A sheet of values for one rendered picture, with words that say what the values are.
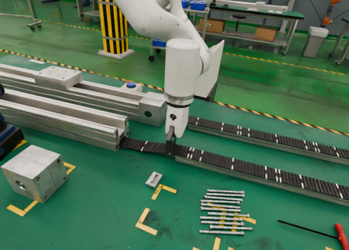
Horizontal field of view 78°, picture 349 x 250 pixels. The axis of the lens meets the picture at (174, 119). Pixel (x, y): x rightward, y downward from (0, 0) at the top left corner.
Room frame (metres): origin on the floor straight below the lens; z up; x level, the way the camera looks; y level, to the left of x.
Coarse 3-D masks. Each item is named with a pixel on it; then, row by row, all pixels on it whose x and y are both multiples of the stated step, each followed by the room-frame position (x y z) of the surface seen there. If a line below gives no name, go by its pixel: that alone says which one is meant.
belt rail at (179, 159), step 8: (176, 160) 0.51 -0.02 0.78; (184, 160) 0.51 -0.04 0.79; (192, 160) 0.50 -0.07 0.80; (208, 168) 0.48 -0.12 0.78; (216, 168) 0.48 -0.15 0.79; (224, 168) 0.47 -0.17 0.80; (240, 176) 0.46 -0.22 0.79; (248, 176) 0.46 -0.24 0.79; (264, 184) 0.44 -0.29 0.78; (272, 184) 0.44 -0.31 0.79; (280, 184) 0.43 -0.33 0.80; (296, 192) 0.42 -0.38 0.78; (304, 192) 0.42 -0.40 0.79; (312, 192) 0.41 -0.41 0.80; (328, 200) 0.40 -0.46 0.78; (336, 200) 0.40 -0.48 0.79; (344, 200) 0.39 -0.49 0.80
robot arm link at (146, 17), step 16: (128, 0) 0.58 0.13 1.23; (144, 0) 0.58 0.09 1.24; (128, 16) 0.57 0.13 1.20; (144, 16) 0.56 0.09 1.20; (160, 16) 0.58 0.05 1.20; (144, 32) 0.56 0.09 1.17; (160, 32) 0.59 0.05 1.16; (176, 32) 0.61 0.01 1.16; (192, 32) 0.62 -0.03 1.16; (208, 64) 0.58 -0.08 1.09
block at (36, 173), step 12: (24, 156) 0.39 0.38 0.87; (36, 156) 0.39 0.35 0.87; (48, 156) 0.39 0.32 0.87; (60, 156) 0.40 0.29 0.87; (12, 168) 0.35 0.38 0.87; (24, 168) 0.35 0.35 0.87; (36, 168) 0.35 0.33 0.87; (48, 168) 0.36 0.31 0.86; (60, 168) 0.39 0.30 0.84; (12, 180) 0.34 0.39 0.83; (24, 180) 0.33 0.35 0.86; (36, 180) 0.33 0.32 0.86; (48, 180) 0.35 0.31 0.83; (60, 180) 0.38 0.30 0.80; (24, 192) 0.34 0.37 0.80; (36, 192) 0.32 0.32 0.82; (48, 192) 0.34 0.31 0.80
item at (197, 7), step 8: (184, 0) 4.02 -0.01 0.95; (168, 8) 3.62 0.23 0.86; (184, 8) 3.70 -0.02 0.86; (192, 8) 3.62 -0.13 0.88; (200, 8) 3.60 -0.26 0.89; (208, 8) 3.94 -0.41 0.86; (152, 40) 3.67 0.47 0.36; (160, 40) 3.76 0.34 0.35; (152, 48) 3.67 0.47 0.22; (160, 48) 3.63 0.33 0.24; (152, 56) 3.66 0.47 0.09
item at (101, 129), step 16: (16, 96) 0.71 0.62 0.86; (32, 96) 0.71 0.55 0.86; (16, 112) 0.63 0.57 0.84; (32, 112) 0.60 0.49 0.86; (48, 112) 0.61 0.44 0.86; (64, 112) 0.66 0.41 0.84; (80, 112) 0.64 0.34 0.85; (96, 112) 0.63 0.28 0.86; (32, 128) 0.61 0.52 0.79; (48, 128) 0.59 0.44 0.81; (64, 128) 0.58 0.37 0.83; (80, 128) 0.57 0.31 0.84; (96, 128) 0.54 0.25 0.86; (112, 128) 0.55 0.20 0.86; (128, 128) 0.62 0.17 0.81; (96, 144) 0.55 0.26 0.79; (112, 144) 0.53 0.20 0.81
